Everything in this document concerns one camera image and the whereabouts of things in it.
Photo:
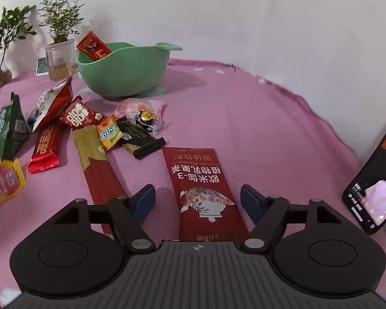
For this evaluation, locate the long red bar packet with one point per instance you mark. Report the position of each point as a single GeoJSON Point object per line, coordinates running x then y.
{"type": "Point", "coordinates": [45, 148]}

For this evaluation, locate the gold red stick packet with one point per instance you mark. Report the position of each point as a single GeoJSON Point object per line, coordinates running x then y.
{"type": "Point", "coordinates": [93, 157]}

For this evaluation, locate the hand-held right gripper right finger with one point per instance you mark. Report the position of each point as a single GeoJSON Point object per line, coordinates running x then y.
{"type": "Point", "coordinates": [249, 201]}

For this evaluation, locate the pink floral tablecloth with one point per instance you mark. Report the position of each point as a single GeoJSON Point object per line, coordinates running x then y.
{"type": "Point", "coordinates": [260, 135]}

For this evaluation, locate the green snack bag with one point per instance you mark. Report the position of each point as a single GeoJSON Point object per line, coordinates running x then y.
{"type": "Point", "coordinates": [8, 128]}

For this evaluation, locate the small red white-print packet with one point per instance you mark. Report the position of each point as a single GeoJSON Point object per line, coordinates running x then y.
{"type": "Point", "coordinates": [80, 116]}

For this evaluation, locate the orange green candy packet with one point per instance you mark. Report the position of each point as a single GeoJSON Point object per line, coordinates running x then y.
{"type": "Point", "coordinates": [108, 133]}

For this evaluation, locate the red patterned snack packet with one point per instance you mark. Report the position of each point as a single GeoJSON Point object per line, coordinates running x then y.
{"type": "Point", "coordinates": [91, 46]}

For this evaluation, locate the green plastic bowl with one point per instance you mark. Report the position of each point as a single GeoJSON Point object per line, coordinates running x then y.
{"type": "Point", "coordinates": [125, 70]}

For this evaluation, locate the gold black chocolate ball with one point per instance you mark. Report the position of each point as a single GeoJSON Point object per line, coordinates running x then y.
{"type": "Point", "coordinates": [145, 116]}

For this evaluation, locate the white blue snack packet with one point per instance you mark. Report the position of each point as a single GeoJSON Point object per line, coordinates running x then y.
{"type": "Point", "coordinates": [32, 122]}

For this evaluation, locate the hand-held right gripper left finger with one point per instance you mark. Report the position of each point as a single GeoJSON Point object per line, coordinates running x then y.
{"type": "Point", "coordinates": [144, 201]}

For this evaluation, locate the potted plant in white pot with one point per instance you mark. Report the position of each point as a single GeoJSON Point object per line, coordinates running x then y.
{"type": "Point", "coordinates": [59, 61]}

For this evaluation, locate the digital thermometer clock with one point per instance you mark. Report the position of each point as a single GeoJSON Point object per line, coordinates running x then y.
{"type": "Point", "coordinates": [42, 67]}

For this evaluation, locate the pink candy in clear wrapper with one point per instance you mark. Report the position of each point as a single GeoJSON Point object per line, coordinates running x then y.
{"type": "Point", "coordinates": [132, 105]}

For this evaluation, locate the red white snack bag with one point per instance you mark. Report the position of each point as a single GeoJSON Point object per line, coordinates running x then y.
{"type": "Point", "coordinates": [53, 103]}

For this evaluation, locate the yellow-rimmed pink jelly packet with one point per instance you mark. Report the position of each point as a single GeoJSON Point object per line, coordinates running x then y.
{"type": "Point", "coordinates": [6, 180]}

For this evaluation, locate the leafy plant in glass vase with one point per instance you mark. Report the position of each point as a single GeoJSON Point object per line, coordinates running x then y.
{"type": "Point", "coordinates": [1, 77]}

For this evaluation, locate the dark red sachet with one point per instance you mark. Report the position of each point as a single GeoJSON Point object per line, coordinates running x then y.
{"type": "Point", "coordinates": [199, 180]}

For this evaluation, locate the black smartphone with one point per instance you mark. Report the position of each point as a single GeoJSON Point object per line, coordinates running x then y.
{"type": "Point", "coordinates": [373, 193]}

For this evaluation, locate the black snack packet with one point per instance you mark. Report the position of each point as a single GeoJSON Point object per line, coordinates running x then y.
{"type": "Point", "coordinates": [138, 138]}

